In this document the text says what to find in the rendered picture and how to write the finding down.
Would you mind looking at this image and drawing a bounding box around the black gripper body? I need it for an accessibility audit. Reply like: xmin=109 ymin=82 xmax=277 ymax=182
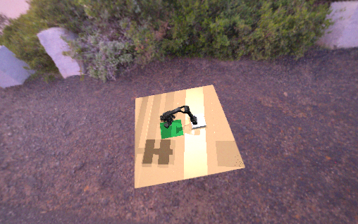
xmin=164 ymin=115 xmax=175 ymax=127

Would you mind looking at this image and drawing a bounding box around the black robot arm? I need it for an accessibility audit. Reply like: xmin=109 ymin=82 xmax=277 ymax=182
xmin=160 ymin=106 xmax=197 ymax=125

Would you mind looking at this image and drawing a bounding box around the green circuit board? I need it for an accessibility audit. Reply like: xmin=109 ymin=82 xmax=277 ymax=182
xmin=160 ymin=119 xmax=184 ymax=139

